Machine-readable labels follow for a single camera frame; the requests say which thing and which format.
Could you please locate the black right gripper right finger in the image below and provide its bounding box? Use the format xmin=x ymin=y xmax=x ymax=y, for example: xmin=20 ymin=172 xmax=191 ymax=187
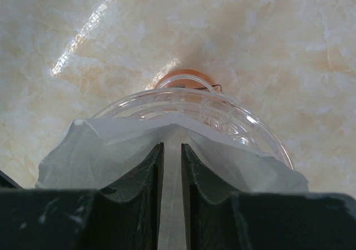
xmin=181 ymin=144 xmax=252 ymax=249

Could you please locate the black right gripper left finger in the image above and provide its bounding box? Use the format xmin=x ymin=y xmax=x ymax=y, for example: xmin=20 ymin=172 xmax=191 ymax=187
xmin=100 ymin=143 xmax=164 ymax=249

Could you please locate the clear glass dripper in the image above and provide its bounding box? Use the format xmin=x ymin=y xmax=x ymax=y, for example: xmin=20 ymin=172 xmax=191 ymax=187
xmin=94 ymin=88 xmax=294 ymax=169

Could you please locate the orange liquid glass carafe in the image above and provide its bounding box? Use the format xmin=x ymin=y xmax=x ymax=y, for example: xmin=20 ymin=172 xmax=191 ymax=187
xmin=155 ymin=68 xmax=222 ymax=92

